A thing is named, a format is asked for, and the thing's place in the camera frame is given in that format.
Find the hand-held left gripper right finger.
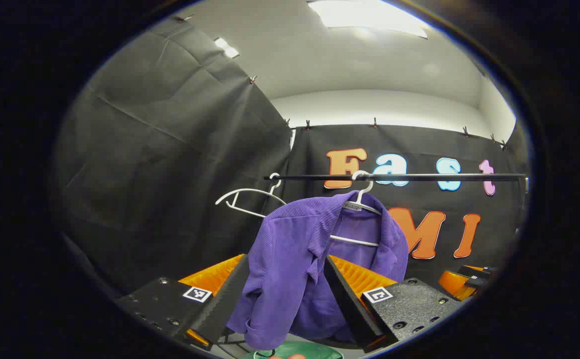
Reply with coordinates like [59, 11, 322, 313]
[323, 254, 464, 354]

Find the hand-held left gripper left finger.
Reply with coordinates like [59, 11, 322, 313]
[115, 253, 250, 351]

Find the green laundry hamper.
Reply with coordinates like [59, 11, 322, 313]
[242, 341, 344, 359]

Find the purple ribbed jacket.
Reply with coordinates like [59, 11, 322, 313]
[226, 190, 410, 351]

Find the white plastic clothes hanger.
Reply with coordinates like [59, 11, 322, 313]
[329, 170, 383, 248]
[215, 173, 288, 218]

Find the black clothes rack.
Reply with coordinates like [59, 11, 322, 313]
[264, 172, 530, 225]

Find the plain black backdrop cloth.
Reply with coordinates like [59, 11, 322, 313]
[53, 17, 293, 300]

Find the small ceiling light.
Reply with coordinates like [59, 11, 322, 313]
[214, 37, 241, 59]

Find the large ceiling light panel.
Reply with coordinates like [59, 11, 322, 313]
[307, 0, 429, 39]

